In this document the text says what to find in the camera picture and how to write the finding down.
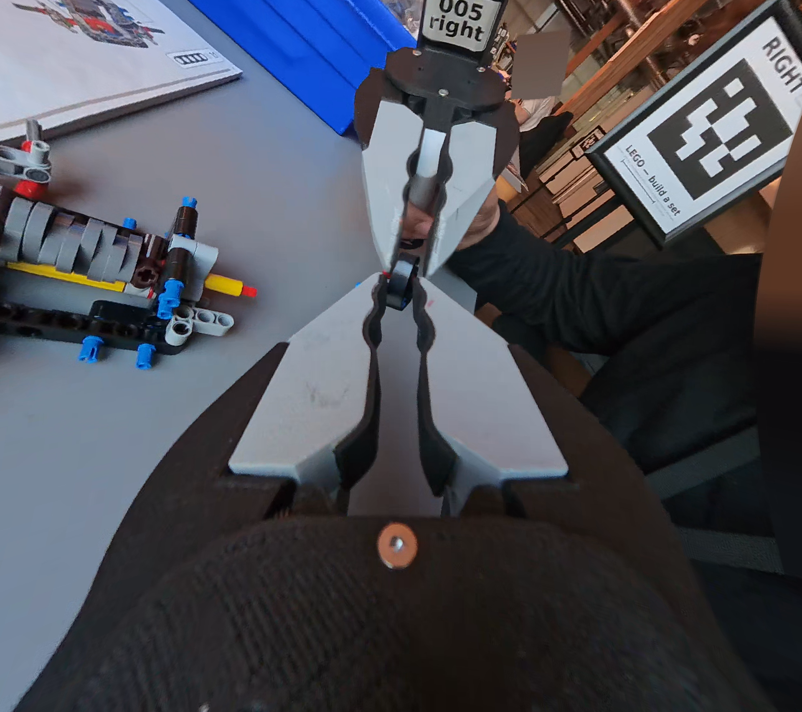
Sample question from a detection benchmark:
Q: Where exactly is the person's black jacket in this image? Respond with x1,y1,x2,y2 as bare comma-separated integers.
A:
489,251,802,712

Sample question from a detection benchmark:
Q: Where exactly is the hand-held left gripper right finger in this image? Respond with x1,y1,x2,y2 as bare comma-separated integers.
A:
411,274,570,503

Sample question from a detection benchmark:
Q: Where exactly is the lego chassis assembly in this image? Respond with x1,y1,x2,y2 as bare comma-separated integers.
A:
0,120,258,371

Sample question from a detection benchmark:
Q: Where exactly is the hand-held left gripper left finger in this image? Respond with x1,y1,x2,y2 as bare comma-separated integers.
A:
228,271,384,492

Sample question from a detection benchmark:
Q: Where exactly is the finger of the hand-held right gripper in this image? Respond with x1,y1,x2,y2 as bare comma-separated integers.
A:
425,119,503,279
361,97,428,277

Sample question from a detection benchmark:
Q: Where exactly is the person's right hand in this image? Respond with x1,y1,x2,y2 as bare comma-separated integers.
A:
401,200,500,254

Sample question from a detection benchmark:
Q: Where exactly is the person's right forearm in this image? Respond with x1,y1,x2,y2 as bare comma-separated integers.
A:
446,203,781,357

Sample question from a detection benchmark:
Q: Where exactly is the black triangular lego piece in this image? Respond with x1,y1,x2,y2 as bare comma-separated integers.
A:
383,256,421,311

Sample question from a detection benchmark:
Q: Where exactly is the framed marker sign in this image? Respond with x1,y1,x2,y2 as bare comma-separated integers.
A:
586,0,802,249

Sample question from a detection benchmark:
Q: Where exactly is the lego instruction booklet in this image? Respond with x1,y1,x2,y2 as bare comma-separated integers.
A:
0,0,244,142

